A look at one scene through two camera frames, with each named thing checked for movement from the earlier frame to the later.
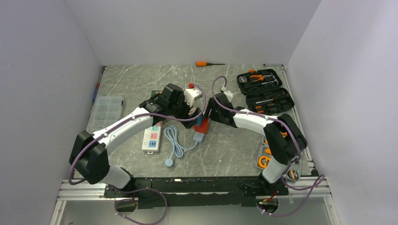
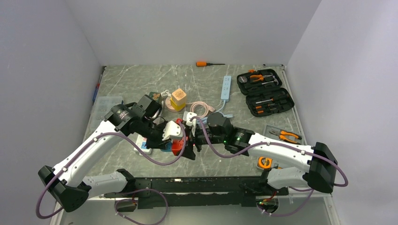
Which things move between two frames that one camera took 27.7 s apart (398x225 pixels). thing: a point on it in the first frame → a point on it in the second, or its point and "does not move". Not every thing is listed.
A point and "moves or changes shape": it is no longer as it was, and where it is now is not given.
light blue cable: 171,133 moves or changes shape
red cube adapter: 203,128 moves or changes shape
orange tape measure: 263,161 does not move
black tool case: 264,95 does not move
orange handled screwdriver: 205,63 does not move
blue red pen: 96,89 does not move
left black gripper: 187,108 → 158,144
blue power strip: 199,119 moves or changes shape
